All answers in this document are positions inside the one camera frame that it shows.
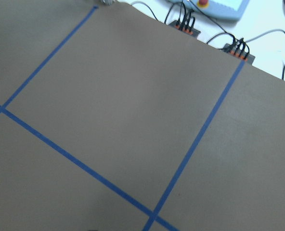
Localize black USB hub orange plugs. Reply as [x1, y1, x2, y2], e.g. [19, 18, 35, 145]
[169, 20, 201, 38]

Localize grey teach pendant tablet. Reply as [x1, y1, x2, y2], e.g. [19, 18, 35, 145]
[181, 0, 249, 22]

